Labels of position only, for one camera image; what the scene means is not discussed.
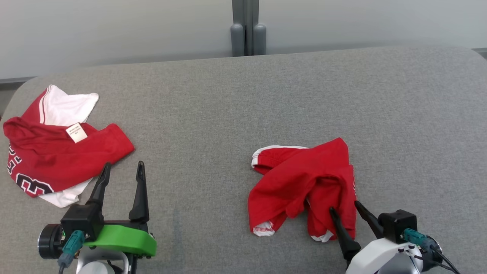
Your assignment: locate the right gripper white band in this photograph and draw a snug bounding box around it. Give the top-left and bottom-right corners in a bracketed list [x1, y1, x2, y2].
[329, 200, 444, 274]

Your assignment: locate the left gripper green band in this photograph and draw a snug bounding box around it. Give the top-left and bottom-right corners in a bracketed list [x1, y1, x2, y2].
[38, 161, 158, 260]

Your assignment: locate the red shorts white trim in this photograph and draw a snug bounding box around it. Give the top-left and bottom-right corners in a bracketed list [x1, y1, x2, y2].
[248, 137, 358, 243]

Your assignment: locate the red white numbered jersey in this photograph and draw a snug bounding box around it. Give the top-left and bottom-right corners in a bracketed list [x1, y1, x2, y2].
[3, 84, 135, 209]

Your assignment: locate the right teal plug black cable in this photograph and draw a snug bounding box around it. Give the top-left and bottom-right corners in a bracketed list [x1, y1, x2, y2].
[403, 228, 462, 274]

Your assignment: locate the teal plug black cable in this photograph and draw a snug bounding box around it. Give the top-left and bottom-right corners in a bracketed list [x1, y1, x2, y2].
[57, 230, 86, 274]
[403, 228, 462, 274]

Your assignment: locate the left teal plug black cable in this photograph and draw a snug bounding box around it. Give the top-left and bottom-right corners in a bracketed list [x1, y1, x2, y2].
[57, 230, 86, 274]

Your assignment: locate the grey vertical post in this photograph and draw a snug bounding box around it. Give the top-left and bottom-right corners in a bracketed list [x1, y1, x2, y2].
[230, 0, 267, 57]

